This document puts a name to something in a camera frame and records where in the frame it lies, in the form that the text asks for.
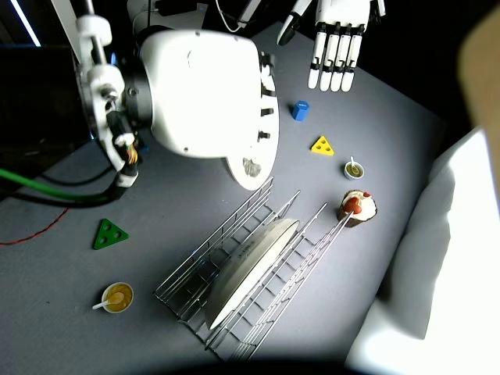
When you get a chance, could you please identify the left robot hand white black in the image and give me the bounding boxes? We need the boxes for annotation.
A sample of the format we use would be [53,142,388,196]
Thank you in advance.
[275,0,373,94]

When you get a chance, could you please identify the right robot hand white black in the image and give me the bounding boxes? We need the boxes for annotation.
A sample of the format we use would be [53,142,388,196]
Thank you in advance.
[139,29,277,160]

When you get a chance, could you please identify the white ceramic plate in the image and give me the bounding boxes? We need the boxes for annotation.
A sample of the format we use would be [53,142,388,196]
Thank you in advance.
[203,217,301,331]
[222,50,280,191]

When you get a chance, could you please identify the black office chair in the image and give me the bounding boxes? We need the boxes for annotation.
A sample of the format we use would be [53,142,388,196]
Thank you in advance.
[128,0,208,36]

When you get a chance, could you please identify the blue hexagonal prism block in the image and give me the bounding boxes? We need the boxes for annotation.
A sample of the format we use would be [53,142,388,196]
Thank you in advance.
[291,100,310,122]

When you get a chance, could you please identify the yellow triangle block three holes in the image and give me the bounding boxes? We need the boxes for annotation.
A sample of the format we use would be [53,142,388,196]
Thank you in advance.
[310,135,336,157]

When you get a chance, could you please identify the beige blurry object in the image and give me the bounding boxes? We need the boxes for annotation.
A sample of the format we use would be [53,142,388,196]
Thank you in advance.
[457,5,500,132]

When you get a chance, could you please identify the white pillar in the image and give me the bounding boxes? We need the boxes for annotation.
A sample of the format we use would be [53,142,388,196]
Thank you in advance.
[50,0,86,59]

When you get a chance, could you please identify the small cup green sauce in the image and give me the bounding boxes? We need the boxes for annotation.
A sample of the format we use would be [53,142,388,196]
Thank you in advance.
[343,160,366,181]

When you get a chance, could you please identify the green triangle block three holes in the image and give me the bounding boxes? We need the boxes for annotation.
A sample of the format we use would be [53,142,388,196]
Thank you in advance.
[91,218,130,251]

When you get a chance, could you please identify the white LED light strip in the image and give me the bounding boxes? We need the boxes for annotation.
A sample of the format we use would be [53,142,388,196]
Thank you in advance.
[9,0,42,48]

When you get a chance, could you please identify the toy cream dessert brown cup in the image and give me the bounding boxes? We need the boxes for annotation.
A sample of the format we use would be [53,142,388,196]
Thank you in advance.
[337,190,379,230]

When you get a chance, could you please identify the small cup orange sauce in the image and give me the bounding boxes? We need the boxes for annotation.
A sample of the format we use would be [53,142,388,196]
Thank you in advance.
[101,281,135,314]

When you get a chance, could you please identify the white cloth sheet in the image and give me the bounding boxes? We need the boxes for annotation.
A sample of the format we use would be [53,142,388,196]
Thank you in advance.
[345,127,500,370]

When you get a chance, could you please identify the white adapter cable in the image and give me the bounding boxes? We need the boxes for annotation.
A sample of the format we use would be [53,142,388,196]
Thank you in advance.
[214,0,245,34]

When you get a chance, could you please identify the grey cable blue connector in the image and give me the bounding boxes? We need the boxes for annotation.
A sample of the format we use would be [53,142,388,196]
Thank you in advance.
[238,0,259,23]

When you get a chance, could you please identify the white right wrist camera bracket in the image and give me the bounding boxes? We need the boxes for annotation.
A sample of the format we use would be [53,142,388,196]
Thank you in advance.
[75,14,142,189]

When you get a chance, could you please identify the thick green cable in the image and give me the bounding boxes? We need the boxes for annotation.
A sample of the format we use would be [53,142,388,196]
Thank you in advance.
[0,168,118,204]

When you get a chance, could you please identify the black cable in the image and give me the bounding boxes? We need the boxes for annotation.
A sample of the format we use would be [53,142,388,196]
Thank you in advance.
[0,183,122,209]

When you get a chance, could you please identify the thin red wire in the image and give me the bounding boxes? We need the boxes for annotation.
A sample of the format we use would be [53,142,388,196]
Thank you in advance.
[0,209,70,246]

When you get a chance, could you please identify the silver wire dish rack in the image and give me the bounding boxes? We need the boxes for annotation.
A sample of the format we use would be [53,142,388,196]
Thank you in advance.
[152,176,352,363]

